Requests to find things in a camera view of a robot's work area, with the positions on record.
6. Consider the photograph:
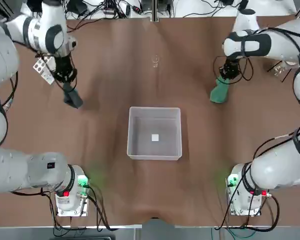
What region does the hub with plugged cables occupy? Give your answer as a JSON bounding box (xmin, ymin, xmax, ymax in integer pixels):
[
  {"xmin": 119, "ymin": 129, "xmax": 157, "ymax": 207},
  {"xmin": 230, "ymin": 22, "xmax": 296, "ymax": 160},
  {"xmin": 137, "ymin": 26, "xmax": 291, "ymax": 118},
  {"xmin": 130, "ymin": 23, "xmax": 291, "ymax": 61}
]
[{"xmin": 103, "ymin": 7, "xmax": 118, "ymax": 18}]

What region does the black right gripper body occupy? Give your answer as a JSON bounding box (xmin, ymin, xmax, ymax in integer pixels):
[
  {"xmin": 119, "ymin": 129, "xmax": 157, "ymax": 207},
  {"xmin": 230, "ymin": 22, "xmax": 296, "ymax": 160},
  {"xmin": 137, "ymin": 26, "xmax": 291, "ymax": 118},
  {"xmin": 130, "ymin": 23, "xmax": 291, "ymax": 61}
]
[{"xmin": 221, "ymin": 59, "xmax": 242, "ymax": 73}]

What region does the translucent plastic box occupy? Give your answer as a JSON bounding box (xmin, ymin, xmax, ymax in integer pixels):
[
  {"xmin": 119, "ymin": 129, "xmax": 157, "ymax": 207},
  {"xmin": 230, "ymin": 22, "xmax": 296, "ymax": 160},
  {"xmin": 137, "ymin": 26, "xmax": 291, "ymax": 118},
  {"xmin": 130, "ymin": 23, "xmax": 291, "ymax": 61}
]
[{"xmin": 126, "ymin": 106, "xmax": 183, "ymax": 161}]

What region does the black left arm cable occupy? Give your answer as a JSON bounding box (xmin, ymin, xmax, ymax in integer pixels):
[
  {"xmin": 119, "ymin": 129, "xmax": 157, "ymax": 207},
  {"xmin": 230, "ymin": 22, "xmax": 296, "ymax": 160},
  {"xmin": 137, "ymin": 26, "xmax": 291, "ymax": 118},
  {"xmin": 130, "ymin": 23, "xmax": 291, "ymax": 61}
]
[{"xmin": 0, "ymin": 69, "xmax": 20, "ymax": 108}]

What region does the aluminium frame post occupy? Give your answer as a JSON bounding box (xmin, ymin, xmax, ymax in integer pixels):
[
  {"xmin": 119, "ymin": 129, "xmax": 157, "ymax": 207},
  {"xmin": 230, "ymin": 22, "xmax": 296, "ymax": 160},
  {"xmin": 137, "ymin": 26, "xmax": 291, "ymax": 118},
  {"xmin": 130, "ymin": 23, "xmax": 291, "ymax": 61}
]
[{"xmin": 151, "ymin": 0, "xmax": 160, "ymax": 23}]

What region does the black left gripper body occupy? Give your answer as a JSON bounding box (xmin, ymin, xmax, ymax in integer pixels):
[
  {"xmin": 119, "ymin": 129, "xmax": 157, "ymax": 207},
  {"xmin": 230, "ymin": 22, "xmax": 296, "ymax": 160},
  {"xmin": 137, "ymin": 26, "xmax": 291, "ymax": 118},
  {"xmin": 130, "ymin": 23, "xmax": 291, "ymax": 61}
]
[{"xmin": 50, "ymin": 53, "xmax": 75, "ymax": 77}]

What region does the green cloth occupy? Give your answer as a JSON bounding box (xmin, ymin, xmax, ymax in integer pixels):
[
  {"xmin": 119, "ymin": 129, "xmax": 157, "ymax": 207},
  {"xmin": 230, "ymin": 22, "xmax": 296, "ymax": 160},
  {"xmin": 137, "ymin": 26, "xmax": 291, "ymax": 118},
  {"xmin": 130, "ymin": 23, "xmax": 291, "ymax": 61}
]
[{"xmin": 209, "ymin": 76, "xmax": 230, "ymax": 104}]

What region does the small glass beaker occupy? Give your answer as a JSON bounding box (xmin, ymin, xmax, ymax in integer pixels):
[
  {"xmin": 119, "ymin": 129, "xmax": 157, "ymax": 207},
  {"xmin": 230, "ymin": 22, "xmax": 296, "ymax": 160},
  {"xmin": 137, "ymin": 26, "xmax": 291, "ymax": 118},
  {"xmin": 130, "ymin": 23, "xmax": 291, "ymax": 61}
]
[{"xmin": 151, "ymin": 53, "xmax": 161, "ymax": 69}]

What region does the dark grey cloth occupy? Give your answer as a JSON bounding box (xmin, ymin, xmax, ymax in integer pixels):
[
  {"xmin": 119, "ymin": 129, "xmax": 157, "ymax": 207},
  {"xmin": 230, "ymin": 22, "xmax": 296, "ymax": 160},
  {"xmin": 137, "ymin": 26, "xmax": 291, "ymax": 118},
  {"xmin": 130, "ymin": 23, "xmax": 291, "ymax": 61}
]
[{"xmin": 63, "ymin": 83, "xmax": 84, "ymax": 110}]

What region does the white desk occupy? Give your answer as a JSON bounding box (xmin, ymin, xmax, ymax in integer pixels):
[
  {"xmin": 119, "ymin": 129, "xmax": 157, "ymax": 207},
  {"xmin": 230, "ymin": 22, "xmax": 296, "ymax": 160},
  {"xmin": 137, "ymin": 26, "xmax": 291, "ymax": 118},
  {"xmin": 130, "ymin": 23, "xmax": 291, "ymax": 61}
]
[{"xmin": 64, "ymin": 0, "xmax": 300, "ymax": 19}]

